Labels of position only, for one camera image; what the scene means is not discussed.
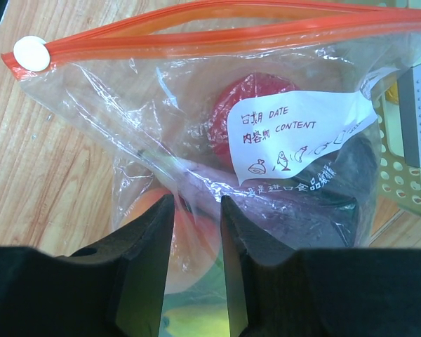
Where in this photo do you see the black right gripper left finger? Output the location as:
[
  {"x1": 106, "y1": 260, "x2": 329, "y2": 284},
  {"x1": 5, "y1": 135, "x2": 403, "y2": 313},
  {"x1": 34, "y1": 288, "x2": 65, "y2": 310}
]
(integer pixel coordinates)
[{"x1": 0, "y1": 195, "x2": 174, "y2": 336}]

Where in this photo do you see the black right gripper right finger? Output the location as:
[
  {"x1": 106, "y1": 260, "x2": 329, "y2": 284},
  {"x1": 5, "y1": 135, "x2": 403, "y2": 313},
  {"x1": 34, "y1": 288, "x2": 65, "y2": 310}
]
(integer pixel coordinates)
[{"x1": 220, "y1": 197, "x2": 421, "y2": 336}]

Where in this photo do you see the fake purple eggplant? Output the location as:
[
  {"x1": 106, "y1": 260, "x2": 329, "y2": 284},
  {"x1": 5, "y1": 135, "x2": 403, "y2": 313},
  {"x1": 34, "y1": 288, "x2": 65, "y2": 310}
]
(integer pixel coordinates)
[{"x1": 140, "y1": 135, "x2": 380, "y2": 253}]

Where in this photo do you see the clear zip top bag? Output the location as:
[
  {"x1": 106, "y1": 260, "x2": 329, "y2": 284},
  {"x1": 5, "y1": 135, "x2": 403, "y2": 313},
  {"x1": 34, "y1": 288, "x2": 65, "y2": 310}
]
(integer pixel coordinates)
[{"x1": 0, "y1": 0, "x2": 421, "y2": 337}]

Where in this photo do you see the fake red apple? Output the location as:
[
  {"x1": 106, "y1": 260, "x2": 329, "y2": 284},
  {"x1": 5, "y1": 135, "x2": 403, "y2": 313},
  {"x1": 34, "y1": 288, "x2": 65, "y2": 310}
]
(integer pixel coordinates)
[{"x1": 208, "y1": 72, "x2": 302, "y2": 169}]

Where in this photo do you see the fake green leafy vegetable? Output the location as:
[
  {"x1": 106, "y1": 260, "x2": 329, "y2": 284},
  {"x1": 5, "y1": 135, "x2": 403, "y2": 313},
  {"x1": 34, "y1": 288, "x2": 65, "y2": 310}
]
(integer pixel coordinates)
[{"x1": 159, "y1": 259, "x2": 229, "y2": 336}]

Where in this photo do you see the fake peach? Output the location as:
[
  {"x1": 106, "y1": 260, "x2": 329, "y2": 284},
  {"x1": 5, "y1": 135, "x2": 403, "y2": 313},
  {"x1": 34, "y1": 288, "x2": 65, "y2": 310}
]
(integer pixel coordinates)
[{"x1": 121, "y1": 187, "x2": 222, "y2": 294}]

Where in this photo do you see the light green plastic basket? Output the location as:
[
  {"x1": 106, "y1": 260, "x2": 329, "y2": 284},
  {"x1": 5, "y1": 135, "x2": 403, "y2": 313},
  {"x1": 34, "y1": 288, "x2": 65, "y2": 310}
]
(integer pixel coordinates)
[{"x1": 370, "y1": 62, "x2": 421, "y2": 229}]

